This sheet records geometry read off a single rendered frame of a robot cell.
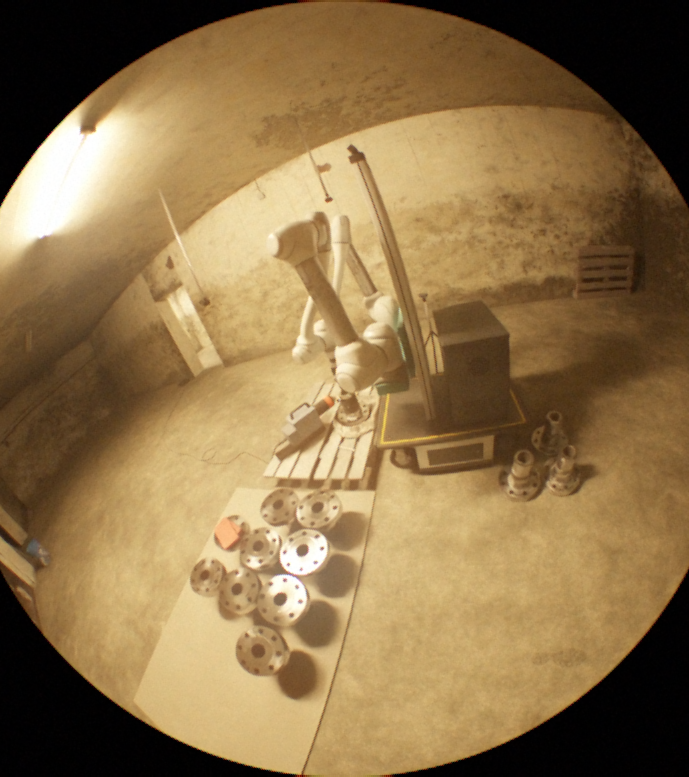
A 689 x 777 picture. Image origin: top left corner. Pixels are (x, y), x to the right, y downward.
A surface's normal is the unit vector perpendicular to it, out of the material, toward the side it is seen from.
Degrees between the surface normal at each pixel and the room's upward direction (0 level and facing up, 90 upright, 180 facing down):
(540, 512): 0
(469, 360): 90
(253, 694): 0
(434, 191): 90
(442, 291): 90
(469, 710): 0
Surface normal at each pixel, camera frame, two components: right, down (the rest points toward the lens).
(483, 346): -0.21, 0.56
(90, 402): 0.91, -0.14
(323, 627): -0.33, -0.81
